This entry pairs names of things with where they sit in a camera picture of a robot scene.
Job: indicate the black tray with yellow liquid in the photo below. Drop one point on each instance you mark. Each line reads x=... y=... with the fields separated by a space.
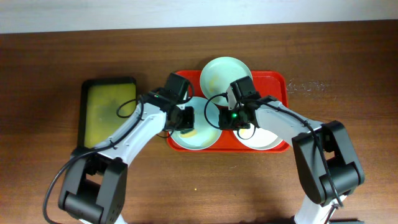
x=105 y=104

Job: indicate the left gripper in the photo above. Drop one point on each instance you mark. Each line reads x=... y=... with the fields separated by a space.
x=185 y=119

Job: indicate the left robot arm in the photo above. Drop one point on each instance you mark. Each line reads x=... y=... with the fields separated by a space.
x=94 y=187

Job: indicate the mint green plate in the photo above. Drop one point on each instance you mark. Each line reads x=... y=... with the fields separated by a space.
x=217 y=75

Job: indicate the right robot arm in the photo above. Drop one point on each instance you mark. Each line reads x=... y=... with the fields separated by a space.
x=328 y=167

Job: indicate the light blue plate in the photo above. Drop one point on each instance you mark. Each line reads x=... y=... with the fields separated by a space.
x=206 y=134

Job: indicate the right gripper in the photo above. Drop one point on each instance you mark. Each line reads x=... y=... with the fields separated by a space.
x=224 y=124

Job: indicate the white plate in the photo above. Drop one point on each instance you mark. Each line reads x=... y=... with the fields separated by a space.
x=257 y=138

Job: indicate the green yellow sponge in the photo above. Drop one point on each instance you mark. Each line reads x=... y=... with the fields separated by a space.
x=188 y=133

